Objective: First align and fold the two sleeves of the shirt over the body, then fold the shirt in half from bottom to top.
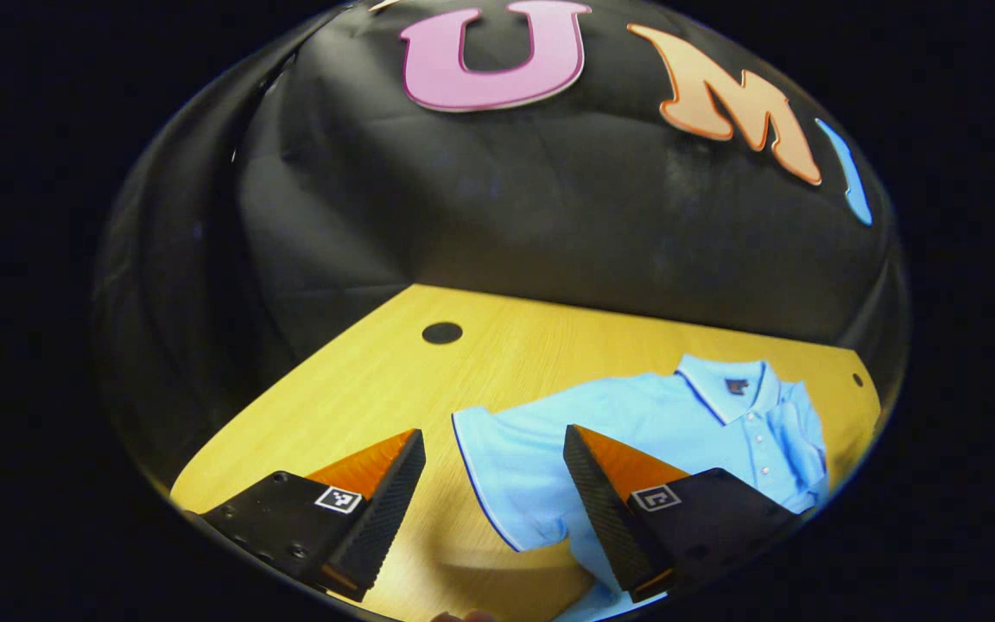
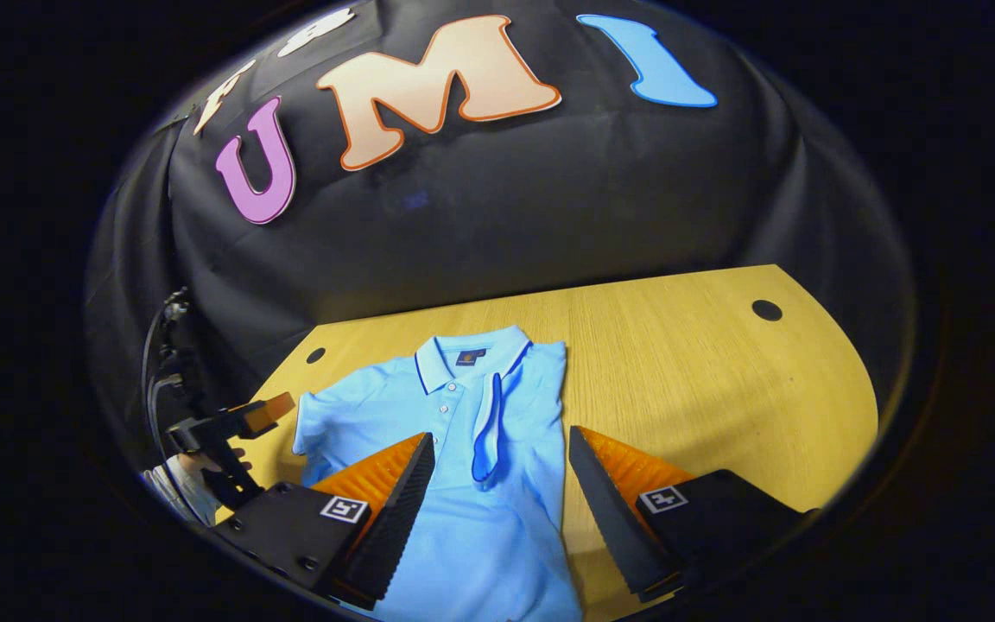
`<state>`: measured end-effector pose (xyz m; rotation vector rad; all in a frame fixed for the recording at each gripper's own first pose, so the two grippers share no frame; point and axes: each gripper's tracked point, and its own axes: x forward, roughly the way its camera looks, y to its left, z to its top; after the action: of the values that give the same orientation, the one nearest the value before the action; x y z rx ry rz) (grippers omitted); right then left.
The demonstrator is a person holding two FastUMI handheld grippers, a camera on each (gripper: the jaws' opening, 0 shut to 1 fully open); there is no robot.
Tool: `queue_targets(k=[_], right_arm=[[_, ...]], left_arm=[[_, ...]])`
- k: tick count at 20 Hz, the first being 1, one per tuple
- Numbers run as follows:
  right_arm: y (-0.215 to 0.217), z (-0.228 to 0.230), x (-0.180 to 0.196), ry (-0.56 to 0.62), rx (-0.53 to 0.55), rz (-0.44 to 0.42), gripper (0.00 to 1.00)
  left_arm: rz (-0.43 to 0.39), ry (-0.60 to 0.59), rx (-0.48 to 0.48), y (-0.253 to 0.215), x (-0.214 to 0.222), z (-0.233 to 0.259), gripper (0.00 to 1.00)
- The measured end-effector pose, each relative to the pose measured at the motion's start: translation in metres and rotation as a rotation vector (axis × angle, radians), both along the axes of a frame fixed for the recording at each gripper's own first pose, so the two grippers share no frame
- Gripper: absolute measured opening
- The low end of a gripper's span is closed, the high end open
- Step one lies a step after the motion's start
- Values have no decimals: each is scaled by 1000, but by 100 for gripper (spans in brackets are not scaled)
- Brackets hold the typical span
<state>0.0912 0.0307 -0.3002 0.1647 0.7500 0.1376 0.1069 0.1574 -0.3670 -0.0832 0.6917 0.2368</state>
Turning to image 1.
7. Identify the black backdrop cloth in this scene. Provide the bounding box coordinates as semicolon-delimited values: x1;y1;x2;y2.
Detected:
92;0;909;502

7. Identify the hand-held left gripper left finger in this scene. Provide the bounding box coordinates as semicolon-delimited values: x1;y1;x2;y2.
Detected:
182;428;427;603

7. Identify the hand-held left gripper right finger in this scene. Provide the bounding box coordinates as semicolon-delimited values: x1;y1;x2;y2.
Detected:
562;424;814;604

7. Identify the light blue T-shirt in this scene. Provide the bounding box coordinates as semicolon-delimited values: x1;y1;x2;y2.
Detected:
451;354;831;622

